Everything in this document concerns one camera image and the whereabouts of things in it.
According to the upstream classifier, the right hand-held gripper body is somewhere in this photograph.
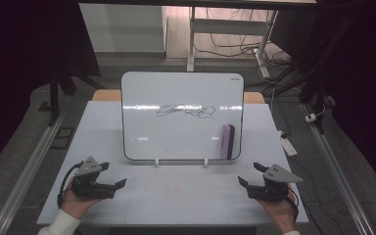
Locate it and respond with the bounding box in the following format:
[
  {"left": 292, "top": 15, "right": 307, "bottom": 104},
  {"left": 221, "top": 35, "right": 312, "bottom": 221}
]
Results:
[{"left": 247, "top": 163, "right": 305, "bottom": 202}]

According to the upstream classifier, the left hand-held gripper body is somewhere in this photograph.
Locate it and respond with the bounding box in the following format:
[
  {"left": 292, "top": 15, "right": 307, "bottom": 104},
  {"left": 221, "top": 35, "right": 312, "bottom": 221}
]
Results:
[{"left": 70, "top": 156, "right": 117, "bottom": 200}]

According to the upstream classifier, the person's left hand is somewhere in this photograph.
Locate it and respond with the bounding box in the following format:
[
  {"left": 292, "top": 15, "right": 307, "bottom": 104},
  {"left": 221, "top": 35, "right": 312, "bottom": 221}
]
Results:
[{"left": 60, "top": 180, "right": 106, "bottom": 220}]

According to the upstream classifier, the person's right hand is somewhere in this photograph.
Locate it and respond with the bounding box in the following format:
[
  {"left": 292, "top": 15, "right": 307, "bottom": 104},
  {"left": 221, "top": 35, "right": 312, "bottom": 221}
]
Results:
[{"left": 258, "top": 185, "right": 299, "bottom": 235}]

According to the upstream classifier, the white power strip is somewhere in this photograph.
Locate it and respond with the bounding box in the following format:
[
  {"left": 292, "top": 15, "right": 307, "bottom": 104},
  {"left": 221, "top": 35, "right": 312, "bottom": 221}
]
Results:
[{"left": 277, "top": 130, "right": 299, "bottom": 158}]

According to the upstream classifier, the pink and black eraser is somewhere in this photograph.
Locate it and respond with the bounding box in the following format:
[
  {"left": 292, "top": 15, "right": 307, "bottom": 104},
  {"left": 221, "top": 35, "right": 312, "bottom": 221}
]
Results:
[{"left": 219, "top": 123, "right": 236, "bottom": 161}]

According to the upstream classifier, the wooden table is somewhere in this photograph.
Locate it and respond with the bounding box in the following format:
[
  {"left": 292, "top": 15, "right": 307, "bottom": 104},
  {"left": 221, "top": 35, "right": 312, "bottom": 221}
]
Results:
[{"left": 91, "top": 89, "right": 266, "bottom": 105}]

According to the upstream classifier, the white whiteboard with black scribble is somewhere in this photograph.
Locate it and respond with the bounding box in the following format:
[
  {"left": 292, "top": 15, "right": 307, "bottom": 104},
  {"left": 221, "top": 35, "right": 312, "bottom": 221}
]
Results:
[{"left": 120, "top": 70, "right": 245, "bottom": 162}]

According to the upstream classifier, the black tripod stand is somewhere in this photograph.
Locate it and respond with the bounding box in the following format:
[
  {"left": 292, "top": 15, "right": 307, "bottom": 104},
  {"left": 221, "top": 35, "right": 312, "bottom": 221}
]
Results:
[
  {"left": 263, "top": 6, "right": 360, "bottom": 135},
  {"left": 38, "top": 63, "right": 106, "bottom": 127}
]

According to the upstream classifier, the dark curtain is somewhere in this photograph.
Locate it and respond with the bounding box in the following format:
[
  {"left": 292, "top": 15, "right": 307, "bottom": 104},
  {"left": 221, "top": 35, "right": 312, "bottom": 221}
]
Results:
[
  {"left": 0, "top": 0, "right": 103, "bottom": 180},
  {"left": 269, "top": 0, "right": 376, "bottom": 199}
]

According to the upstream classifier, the white panel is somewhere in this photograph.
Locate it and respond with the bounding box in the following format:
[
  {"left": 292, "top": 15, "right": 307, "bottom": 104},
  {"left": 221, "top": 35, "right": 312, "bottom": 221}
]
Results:
[{"left": 78, "top": 3, "right": 168, "bottom": 54}]

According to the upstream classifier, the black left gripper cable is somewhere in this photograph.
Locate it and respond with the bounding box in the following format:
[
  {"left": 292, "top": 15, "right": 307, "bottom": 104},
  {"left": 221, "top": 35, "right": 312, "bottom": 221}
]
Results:
[{"left": 57, "top": 161, "right": 84, "bottom": 209}]

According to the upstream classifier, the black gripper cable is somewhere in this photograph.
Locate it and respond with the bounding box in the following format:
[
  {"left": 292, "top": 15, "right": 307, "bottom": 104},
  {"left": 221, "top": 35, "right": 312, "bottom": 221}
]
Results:
[
  {"left": 57, "top": 161, "right": 84, "bottom": 209},
  {"left": 287, "top": 185, "right": 301, "bottom": 223}
]

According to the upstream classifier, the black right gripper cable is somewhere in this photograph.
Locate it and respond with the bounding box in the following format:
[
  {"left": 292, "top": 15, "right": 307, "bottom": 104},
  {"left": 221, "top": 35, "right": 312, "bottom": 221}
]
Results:
[{"left": 287, "top": 185, "right": 301, "bottom": 223}]

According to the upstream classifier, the black rectangular floor frame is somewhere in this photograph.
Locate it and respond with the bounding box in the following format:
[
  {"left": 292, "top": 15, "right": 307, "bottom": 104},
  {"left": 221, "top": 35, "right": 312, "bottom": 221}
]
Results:
[{"left": 50, "top": 126, "right": 76, "bottom": 151}]

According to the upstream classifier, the metal floor rail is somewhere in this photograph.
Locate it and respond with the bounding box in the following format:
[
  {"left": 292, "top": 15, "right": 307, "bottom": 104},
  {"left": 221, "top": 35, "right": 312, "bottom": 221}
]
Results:
[
  {"left": 0, "top": 106, "right": 67, "bottom": 235},
  {"left": 301, "top": 103, "right": 376, "bottom": 235}
]

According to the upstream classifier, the small white adapter with cable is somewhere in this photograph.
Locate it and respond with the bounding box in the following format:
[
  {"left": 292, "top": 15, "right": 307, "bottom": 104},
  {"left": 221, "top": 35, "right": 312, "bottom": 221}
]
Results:
[{"left": 305, "top": 104, "right": 327, "bottom": 123}]

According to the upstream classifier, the tangle of black floor cables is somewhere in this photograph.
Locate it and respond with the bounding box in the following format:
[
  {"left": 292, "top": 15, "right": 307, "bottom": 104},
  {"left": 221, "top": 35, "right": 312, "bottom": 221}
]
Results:
[{"left": 194, "top": 8, "right": 293, "bottom": 68}]

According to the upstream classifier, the white metal desk frame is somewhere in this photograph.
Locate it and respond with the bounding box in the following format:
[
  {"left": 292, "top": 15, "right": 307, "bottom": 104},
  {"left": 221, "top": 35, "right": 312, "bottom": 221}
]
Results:
[{"left": 186, "top": 6, "right": 279, "bottom": 79}]

